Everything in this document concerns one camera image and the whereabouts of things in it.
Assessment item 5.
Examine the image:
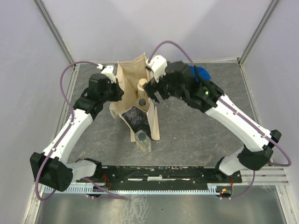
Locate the cream canvas tote bag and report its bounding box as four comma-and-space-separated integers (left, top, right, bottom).
109, 54, 160, 142

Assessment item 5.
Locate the cream round jar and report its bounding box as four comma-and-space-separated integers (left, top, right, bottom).
137, 78, 149, 100

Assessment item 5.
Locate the clear square bottle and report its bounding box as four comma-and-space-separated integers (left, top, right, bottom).
136, 98, 150, 112

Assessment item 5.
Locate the clear bottle grey cap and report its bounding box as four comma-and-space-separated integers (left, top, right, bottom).
135, 130, 151, 155

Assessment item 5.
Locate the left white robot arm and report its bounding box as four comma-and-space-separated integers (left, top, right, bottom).
30, 69, 124, 192

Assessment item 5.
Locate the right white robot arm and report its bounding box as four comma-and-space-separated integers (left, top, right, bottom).
143, 57, 281, 182

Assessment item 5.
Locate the blue cloth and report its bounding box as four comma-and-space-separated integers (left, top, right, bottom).
189, 65, 211, 81

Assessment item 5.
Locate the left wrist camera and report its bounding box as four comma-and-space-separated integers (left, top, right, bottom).
97, 63, 117, 83

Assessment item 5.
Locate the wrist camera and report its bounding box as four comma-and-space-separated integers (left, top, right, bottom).
146, 55, 167, 83
97, 63, 117, 83

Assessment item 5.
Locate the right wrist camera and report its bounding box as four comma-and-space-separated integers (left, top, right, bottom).
146, 55, 167, 83

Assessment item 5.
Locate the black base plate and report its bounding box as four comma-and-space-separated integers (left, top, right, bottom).
89, 166, 242, 191

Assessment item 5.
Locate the right aluminium frame post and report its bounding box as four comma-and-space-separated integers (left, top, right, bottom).
238, 0, 280, 67

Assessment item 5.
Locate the aluminium frame post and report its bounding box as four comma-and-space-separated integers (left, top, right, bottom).
33, 0, 74, 63
238, 0, 280, 67

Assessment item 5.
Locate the white slotted cable duct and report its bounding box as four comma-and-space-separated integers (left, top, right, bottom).
43, 183, 221, 194

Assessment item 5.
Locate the left aluminium frame post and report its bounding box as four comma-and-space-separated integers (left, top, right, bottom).
33, 0, 74, 63

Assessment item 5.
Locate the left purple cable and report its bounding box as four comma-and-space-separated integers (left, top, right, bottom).
35, 61, 127, 201

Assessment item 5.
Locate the aluminium frame rail front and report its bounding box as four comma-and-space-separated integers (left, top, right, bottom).
39, 163, 287, 188

